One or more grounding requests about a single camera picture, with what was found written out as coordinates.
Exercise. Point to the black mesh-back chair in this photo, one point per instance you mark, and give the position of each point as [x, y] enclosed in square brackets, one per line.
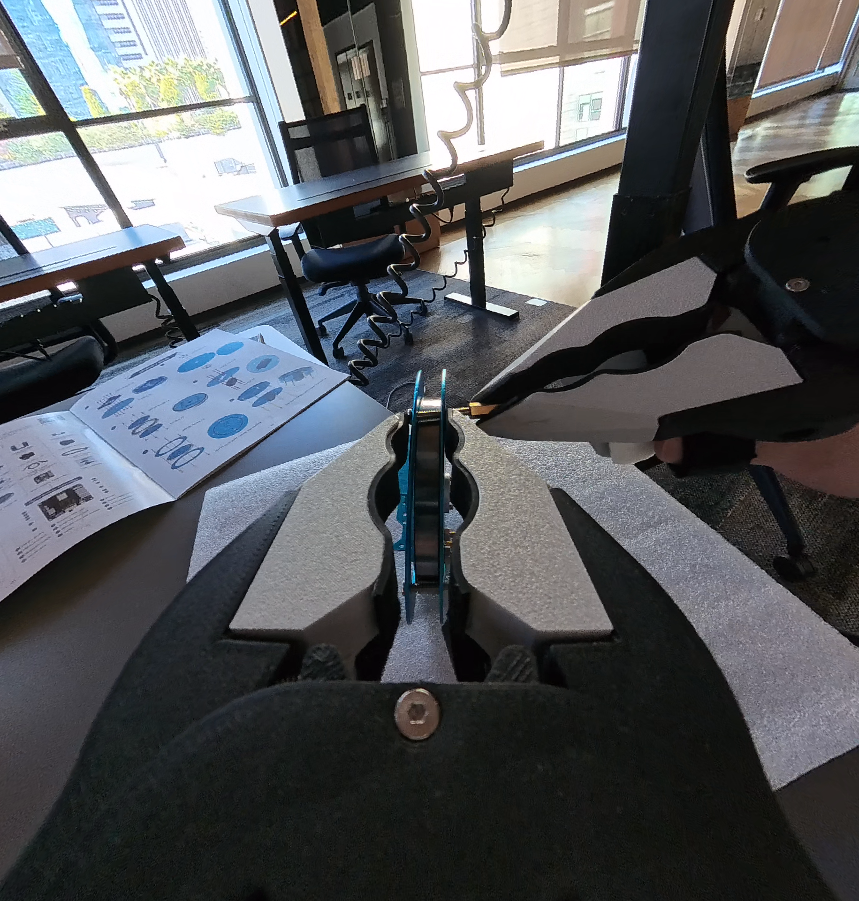
[331, 141]

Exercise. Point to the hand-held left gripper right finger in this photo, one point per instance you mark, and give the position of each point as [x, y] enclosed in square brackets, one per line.
[535, 563]

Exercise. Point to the person's right hand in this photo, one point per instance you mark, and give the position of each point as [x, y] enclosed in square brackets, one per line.
[823, 461]

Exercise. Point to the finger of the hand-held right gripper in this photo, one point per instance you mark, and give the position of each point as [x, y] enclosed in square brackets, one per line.
[626, 310]
[612, 408]

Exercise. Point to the black-framed grid window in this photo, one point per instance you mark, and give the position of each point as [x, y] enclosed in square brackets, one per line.
[155, 105]

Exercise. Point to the white foam sheet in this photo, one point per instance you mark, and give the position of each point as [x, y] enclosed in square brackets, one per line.
[682, 598]

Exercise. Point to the blue round metal base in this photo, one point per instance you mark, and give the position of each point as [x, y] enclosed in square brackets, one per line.
[426, 493]

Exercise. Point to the dark grey desk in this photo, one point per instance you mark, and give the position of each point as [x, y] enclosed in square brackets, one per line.
[63, 669]

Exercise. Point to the brown cardboard box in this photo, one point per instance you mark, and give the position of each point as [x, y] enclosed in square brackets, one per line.
[429, 232]

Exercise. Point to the black office chair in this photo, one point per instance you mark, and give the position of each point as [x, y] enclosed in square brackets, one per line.
[788, 169]

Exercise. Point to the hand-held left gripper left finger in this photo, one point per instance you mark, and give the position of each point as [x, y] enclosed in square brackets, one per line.
[309, 563]

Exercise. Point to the black saddle stool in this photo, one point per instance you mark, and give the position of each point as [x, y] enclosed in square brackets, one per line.
[352, 260]
[28, 380]

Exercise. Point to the wide glass window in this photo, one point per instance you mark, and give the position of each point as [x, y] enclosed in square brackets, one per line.
[584, 98]

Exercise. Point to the open instruction booklet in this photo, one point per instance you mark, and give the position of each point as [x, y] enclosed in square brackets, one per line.
[49, 493]

